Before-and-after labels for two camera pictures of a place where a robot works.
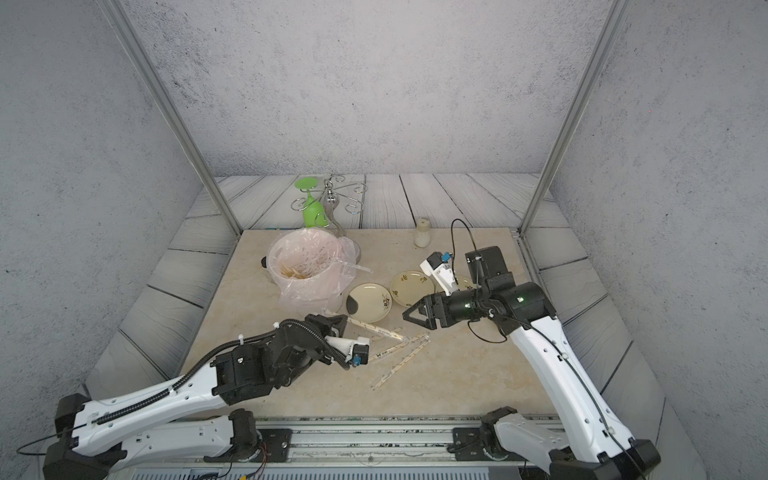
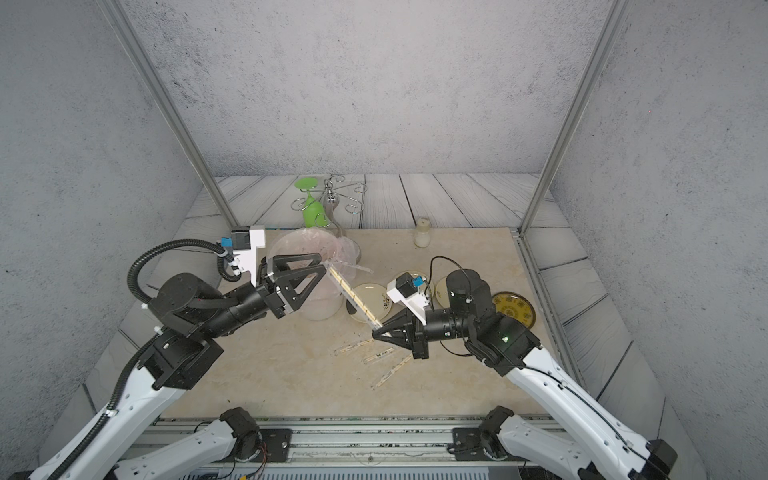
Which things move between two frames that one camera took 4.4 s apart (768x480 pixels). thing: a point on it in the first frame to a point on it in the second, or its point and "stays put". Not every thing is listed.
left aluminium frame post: x=121 y=20 stays put
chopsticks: x=372 y=328 to x=337 y=352
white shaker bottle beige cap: x=422 y=237 stays put
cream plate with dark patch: x=369 y=302 stays put
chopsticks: x=403 y=362 stays put
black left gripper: x=324 y=326 to x=269 y=289
